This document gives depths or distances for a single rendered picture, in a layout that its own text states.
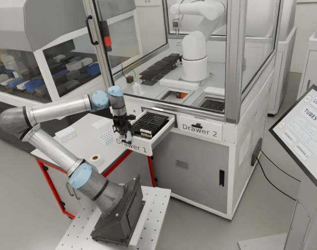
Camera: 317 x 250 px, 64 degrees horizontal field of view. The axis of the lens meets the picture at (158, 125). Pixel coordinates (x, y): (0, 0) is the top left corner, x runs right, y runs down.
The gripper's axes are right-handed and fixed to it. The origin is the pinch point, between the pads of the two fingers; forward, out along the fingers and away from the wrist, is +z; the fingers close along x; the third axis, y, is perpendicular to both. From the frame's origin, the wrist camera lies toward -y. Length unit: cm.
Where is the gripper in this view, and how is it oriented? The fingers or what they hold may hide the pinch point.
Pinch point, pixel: (129, 139)
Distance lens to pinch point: 155.5
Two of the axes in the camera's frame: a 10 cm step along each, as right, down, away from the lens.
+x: 8.4, 2.1, -5.0
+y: -5.3, 5.1, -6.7
